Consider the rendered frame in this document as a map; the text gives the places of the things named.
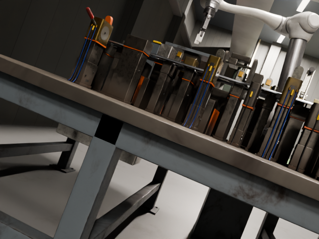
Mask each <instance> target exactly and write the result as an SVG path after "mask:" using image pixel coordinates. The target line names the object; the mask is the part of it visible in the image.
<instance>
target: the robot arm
mask: <svg viewBox="0 0 319 239"><path fill-rule="evenodd" d="M200 5H201V6H202V7H203V8H204V11H203V14H204V15H205V17H204V18H203V21H202V24H201V27H200V29H199V32H198V34H197V37H196V39H195V42H194V44H196V45H198V44H199V42H201V41H202V38H203V36H204V33H205V31H206V28H207V26H208V23H209V21H210V18H213V17H214V15H215V12H217V10H218V9H220V10H223V11H226V12H230V13H234V14H238V15H242V16H247V17H251V18H255V19H258V20H260V21H262V22H263V23H265V24H266V25H268V26H269V27H270V28H271V29H273V30H274V31H276V32H277V33H279V34H281V35H283V36H285V37H288V38H289V40H290V42H289V46H288V49H287V53H286V57H285V60H284V63H283V67H282V70H281V75H280V78H279V81H278V85H277V86H278V87H279V89H278V92H280V93H282V90H283V88H284V86H285V84H286V82H287V79H288V77H292V75H293V72H294V70H295V68H296V67H297V66H300V64H301V61H302V57H303V54H304V50H305V47H306V43H307V42H309V41H310V39H311V37H312V36H313V34H314V33H315V31H316V30H317V29H318V28H319V15H317V14H316V13H313V12H309V11H307V12H302V13H299V14H296V15H294V16H292V17H287V18H285V17H283V16H280V15H276V14H272V13H269V12H266V11H263V10H260V9H254V8H249V7H243V6H237V5H232V4H229V3H226V2H224V1H223V0H200ZM276 105H277V102H276V103H275V106H274V108H273V110H272V111H271V113H270V115H269V118H268V120H267V125H265V128H264V130H263V133H262V135H261V138H264V137H265V135H266V132H267V129H268V127H269V125H270V122H271V120H272V118H273V115H274V111H275V107H276Z"/></svg>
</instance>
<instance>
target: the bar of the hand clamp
mask: <svg viewBox="0 0 319 239"><path fill-rule="evenodd" d="M314 73H315V68H314V67H310V68H308V70H307V73H306V75H305V78H304V80H303V83H302V85H301V88H300V91H299V93H298V97H299V95H300V92H302V93H304V96H303V98H302V99H303V100H304V98H305V96H306V93H307V91H308V88H309V86H310V83H311V80H312V78H313V75H314ZM298 97H297V98H298Z"/></svg>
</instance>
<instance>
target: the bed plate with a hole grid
mask: <svg viewBox="0 0 319 239"><path fill-rule="evenodd" d="M0 71H1V72H3V73H6V74H8V75H11V76H13V77H16V78H18V79H21V80H23V81H26V82H28V83H30V84H33V85H35V86H37V87H40V88H42V89H45V90H47V91H50V92H52V93H55V94H57V95H60V96H62V97H65V98H67V99H69V100H72V101H75V102H77V103H79V104H82V105H84V106H86V107H89V108H91V109H94V110H96V111H99V112H101V113H104V114H106V115H109V116H111V117H113V118H116V119H118V120H121V121H123V122H126V123H128V124H131V125H133V126H136V127H138V128H141V129H143V130H145V131H148V132H150V133H153V134H155V135H157V136H160V137H162V138H165V139H167V140H170V141H172V142H175V143H177V144H180V145H182V146H185V147H187V148H190V149H192V150H195V151H197V152H199V153H201V154H204V155H206V156H209V157H211V158H214V159H216V160H219V161H221V162H224V163H226V164H228V165H231V166H234V167H236V168H238V169H241V170H243V171H246V172H248V173H251V174H253V175H255V176H258V177H260V178H263V179H265V180H268V181H270V182H272V183H275V184H278V185H280V186H282V187H285V188H287V189H290V190H292V191H295V192H297V193H300V194H302V195H305V196H307V197H309V198H311V199H314V200H316V201H319V181H318V180H316V179H315V178H312V177H310V176H309V175H305V174H302V173H300V172H297V171H295V170H292V169H289V168H287V167H286V166H284V165H281V164H279V163H276V162H273V161H269V160H267V159H264V158H262V157H259V156H257V154H256V153H255V154H254V153H251V152H249V151H246V150H244V149H242V148H240V147H239V148H238V147H234V146H232V145H230V144H227V143H226V142H223V141H221V140H218V139H216V138H213V137H212V136H208V135H205V134H203V133H200V132H198V131H194V130H192V129H189V128H186V127H184V126H182V125H181V124H178V123H175V122H173V121H170V120H168V119H166V118H164V117H161V116H158V115H155V114H153V113H150V112H148V111H145V110H143V109H140V108H137V107H135V106H133V105H129V104H127V103H124V102H122V101H119V100H116V99H114V98H111V97H109V96H106V95H104V94H102V93H100V92H97V91H95V90H92V89H89V88H86V87H83V86H81V85H78V84H76V83H73V82H71V81H68V80H67V79H66V78H63V77H61V76H58V75H55V74H52V73H50V72H47V71H44V70H42V69H39V68H36V67H33V66H31V65H28V64H26V63H23V62H20V61H18V60H15V59H12V58H10V57H7V56H4V55H1V54H0Z"/></svg>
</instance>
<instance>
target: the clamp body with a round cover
mask: <svg viewBox="0 0 319 239"><path fill-rule="evenodd" d="M183 63H185V64H188V65H191V66H194V67H197V68H198V66H199V62H198V60H196V59H194V58H191V57H188V56H186V57H185V59H184V62H183ZM183 74H184V71H181V70H180V72H179V74H178V80H177V83H176V85H175V88H174V90H173V93H172V94H171V95H170V98H169V101H168V103H167V106H166V108H165V111H164V113H163V115H162V117H164V118H166V117H168V115H169V112H170V110H171V107H172V105H173V102H174V100H175V97H176V95H177V93H178V90H179V87H180V85H181V82H182V77H183Z"/></svg>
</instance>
